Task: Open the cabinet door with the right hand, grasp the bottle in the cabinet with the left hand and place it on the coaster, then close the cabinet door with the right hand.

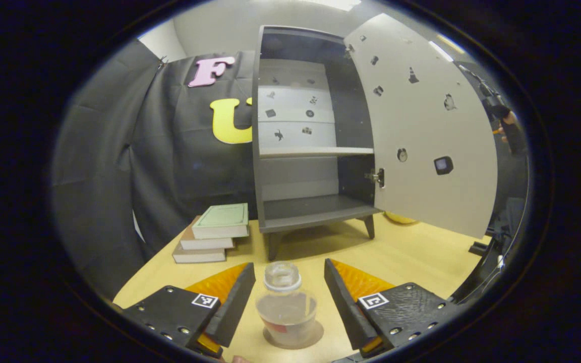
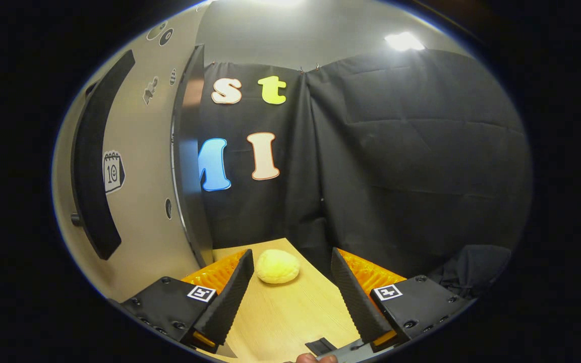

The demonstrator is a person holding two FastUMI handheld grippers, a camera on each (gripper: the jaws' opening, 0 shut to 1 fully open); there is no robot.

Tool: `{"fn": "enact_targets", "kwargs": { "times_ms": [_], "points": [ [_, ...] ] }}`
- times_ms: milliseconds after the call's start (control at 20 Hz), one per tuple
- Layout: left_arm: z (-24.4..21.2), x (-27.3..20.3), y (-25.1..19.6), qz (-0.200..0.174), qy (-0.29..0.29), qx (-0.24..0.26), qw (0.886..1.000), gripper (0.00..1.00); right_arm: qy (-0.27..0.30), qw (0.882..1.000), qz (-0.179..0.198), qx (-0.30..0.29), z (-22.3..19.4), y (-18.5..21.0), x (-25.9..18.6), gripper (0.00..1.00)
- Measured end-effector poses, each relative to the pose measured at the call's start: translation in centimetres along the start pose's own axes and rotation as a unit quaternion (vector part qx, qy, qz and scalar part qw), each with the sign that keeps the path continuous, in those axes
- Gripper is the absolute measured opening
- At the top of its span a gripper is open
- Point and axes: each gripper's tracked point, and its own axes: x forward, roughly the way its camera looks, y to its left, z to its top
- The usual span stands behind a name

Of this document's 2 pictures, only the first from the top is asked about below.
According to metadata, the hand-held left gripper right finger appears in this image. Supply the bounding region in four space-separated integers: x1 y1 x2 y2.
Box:
323 260 465 359

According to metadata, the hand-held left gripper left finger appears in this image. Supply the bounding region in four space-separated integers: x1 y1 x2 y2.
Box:
122 262 257 359

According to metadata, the brown round coaster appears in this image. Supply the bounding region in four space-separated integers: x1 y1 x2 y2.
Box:
263 320 324 350

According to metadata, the clear plastic bottle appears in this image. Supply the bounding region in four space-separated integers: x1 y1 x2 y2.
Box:
255 261 318 348

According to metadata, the white cabinet door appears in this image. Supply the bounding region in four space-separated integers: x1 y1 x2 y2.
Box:
343 13 499 240

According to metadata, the grey cover book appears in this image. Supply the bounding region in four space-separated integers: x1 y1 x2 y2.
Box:
172 241 227 264

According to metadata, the brown cover book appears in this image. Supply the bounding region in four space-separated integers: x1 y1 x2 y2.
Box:
180 216 236 251

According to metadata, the small ceiling light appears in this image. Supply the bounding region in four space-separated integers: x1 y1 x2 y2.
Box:
429 34 465 62

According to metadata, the green book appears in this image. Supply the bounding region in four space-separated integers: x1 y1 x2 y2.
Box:
192 203 250 240

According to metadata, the yellow bumpy ball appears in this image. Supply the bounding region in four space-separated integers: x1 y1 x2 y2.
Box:
384 211 420 225

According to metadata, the black backdrop cloth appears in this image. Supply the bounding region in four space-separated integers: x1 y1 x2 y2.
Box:
51 39 529 303

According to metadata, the long ceiling light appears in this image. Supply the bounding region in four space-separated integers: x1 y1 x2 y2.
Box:
316 0 362 12

